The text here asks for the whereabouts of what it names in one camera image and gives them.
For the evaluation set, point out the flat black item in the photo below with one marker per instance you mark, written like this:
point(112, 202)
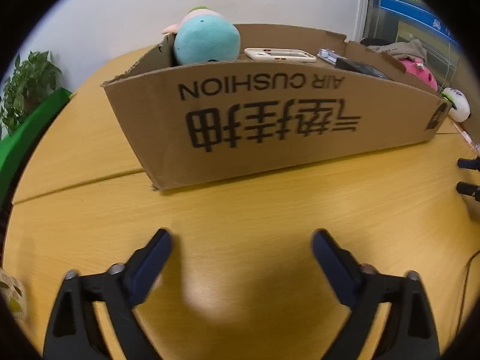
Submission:
point(360, 67)

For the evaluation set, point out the brown cardboard box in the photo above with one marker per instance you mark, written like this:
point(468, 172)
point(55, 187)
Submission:
point(262, 120)

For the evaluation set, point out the crumpled paper bag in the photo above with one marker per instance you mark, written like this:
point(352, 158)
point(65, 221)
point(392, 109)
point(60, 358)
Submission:
point(13, 288)

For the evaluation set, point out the green potted plant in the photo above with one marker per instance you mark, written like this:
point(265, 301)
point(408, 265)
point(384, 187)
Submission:
point(26, 78)

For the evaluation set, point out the green board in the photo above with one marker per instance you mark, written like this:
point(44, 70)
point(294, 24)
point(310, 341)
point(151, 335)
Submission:
point(22, 138)

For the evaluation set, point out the pink plush toy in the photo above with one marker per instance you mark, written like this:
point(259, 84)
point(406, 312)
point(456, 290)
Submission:
point(420, 73)

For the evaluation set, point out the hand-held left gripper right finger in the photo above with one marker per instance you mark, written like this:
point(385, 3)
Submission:
point(335, 266)

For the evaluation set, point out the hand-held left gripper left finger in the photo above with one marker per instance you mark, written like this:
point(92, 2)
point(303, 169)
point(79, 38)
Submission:
point(150, 266)

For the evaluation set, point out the white plush toy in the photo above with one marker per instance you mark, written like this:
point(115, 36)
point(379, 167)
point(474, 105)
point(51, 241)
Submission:
point(459, 107)

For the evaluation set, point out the teal round plush toy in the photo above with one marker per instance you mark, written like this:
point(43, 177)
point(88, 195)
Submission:
point(206, 41)

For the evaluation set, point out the blue white small packet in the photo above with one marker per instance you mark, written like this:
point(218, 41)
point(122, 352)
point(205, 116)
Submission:
point(330, 55)

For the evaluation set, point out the glass partition blue stripe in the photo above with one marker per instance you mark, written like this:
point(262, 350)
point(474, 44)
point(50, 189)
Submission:
point(397, 3)

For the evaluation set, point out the grey cloth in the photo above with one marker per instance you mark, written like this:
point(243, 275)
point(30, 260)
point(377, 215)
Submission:
point(408, 48)

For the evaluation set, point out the white phone case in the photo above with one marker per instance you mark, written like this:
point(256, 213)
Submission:
point(258, 55)

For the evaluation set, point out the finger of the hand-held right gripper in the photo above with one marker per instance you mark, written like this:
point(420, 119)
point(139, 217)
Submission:
point(470, 163)
point(470, 189)

